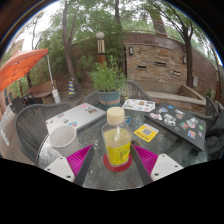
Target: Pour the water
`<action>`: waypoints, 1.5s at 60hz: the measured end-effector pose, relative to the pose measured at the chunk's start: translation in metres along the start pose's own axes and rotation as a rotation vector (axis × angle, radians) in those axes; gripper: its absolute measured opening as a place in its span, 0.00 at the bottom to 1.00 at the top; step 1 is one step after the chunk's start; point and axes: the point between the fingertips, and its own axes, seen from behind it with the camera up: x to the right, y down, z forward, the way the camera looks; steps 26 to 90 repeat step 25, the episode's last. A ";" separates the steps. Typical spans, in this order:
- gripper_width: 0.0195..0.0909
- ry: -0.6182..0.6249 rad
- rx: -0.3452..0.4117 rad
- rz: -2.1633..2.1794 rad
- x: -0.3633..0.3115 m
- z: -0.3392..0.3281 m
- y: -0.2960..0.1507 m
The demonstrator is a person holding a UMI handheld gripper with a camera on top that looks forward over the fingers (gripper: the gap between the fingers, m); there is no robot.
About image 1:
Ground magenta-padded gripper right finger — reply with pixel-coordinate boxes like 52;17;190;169
130;143;184;186

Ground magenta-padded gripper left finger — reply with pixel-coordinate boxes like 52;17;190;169
43;144;95;187

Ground clear bottle with yellow label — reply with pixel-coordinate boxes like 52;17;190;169
101;106;134;168

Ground white mug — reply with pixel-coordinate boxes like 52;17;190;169
46;124;83;158

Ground yellow card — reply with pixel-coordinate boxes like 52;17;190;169
133;123;160;143

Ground silver laptop with stickers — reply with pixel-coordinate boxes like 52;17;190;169
45;102;107;134

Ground white sticker sheet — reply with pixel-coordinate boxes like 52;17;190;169
121;98;156;113

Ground stone fountain basin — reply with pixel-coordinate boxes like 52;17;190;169
146;84;208;108

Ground black backpack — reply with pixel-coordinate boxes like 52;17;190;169
205;109;224;160

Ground blue and yellow striped cone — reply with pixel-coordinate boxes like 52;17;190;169
67;77;78;97

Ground wooden bench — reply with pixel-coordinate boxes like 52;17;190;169
26;80;56;99

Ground dark patio chair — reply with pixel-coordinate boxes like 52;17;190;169
9;91;34;114

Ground potted green plant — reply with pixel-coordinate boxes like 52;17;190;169
89;56;128;109

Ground orange canopy tent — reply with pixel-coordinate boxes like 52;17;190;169
0;48;62;104

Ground striped globe lamp post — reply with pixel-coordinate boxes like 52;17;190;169
95;31;107;66

